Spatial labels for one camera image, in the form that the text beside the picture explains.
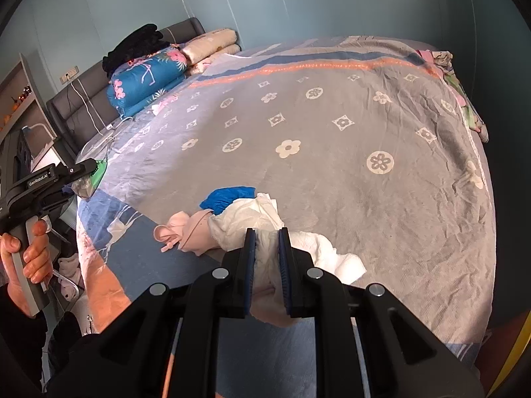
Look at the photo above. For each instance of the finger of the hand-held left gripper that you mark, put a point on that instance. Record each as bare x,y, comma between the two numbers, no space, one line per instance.
79,169

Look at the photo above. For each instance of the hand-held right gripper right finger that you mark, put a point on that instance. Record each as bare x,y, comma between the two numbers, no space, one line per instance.
285,266

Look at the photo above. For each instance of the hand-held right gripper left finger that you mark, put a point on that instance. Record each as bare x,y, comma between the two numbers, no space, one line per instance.
249,266

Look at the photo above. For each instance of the large white tissue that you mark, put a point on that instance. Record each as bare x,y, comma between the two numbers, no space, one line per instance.
327,257

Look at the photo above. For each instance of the person's left forearm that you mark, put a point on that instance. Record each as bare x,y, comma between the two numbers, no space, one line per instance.
18,340

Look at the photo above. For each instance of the person's left hand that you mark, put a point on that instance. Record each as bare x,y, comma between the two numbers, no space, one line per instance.
39,253

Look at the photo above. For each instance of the teal desk lamp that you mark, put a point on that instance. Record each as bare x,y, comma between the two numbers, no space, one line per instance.
39,127

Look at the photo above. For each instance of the grey bed headboard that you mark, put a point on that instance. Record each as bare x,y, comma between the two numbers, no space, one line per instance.
74,112

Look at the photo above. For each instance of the pink cloth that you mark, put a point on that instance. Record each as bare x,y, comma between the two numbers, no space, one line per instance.
186,232

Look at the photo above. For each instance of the blue fuzzy cloth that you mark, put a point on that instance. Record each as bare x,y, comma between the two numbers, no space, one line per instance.
226,199

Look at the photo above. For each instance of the white soft cloth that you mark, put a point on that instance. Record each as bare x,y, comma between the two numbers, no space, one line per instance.
69,269

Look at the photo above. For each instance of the blue pink patterned bedsheet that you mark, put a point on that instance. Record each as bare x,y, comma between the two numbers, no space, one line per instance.
124,265

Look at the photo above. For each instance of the blue floral folded quilt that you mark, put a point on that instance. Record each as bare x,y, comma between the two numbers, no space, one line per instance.
145,83

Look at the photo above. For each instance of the grey flower blanket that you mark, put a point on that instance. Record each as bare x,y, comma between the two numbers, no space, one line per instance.
332,153

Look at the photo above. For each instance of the black folded clothes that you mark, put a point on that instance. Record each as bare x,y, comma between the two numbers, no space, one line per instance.
135,45

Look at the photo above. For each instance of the cream folded quilt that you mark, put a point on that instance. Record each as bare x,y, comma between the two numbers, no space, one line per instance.
209,45

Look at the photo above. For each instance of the floral cloth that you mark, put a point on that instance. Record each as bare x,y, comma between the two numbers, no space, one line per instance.
466,107

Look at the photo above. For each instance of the wall socket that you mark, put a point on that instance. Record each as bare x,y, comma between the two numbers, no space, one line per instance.
69,74

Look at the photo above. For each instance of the wall shelf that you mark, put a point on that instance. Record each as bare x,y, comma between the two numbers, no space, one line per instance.
20,91

